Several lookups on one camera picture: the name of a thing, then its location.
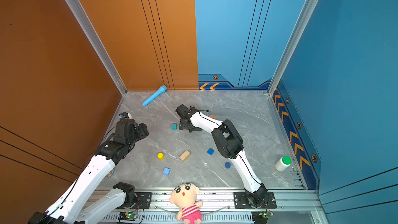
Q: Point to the light blue cube block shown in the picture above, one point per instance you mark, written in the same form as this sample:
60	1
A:
166	171

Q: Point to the left circuit board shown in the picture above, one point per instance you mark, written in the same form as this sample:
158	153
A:
128	216

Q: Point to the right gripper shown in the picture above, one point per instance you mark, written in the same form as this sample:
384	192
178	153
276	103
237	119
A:
182	126

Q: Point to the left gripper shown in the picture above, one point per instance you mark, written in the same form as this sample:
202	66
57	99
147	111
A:
142	130

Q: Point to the plush doll pink shirt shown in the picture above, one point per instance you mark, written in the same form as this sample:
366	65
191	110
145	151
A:
185	198

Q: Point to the right circuit board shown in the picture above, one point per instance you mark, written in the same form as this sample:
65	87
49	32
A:
261	217

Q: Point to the teal cube block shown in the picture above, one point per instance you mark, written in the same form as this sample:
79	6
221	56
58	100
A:
174	126

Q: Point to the circuit board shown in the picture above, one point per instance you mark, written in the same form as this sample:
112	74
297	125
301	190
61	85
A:
128	216
261	217

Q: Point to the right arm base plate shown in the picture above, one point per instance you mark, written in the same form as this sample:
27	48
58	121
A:
244	200

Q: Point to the white bottle green cap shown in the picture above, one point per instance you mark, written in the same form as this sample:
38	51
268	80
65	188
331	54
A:
283	163

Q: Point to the yellow cylinder block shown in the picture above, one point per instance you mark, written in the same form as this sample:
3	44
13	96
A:
160	156

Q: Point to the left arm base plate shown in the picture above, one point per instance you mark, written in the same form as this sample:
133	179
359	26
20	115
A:
142	200

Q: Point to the natural wood rectangular block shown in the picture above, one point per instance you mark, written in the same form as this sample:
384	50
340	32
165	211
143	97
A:
184	156

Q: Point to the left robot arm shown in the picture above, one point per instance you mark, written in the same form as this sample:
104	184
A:
69	208

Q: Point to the cyan toy microphone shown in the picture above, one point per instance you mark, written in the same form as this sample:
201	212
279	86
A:
161	90

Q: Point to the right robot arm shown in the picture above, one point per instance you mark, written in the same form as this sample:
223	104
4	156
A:
230	145

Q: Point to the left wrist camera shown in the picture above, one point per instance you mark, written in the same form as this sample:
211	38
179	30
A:
125	115

